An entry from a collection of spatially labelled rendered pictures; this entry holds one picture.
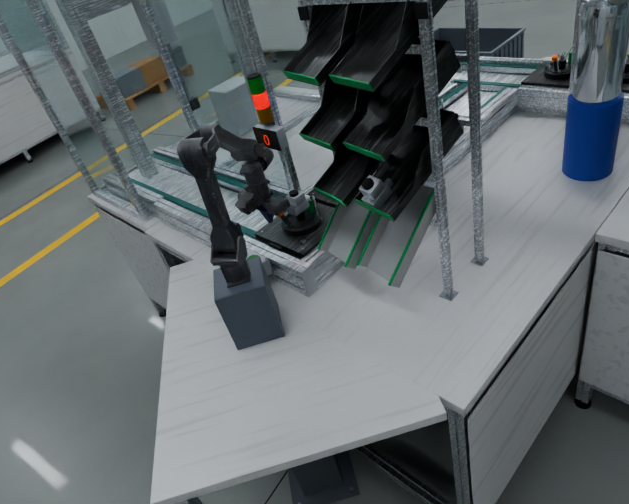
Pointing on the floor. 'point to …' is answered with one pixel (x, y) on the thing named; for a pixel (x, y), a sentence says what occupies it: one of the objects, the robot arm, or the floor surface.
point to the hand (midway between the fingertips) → (267, 213)
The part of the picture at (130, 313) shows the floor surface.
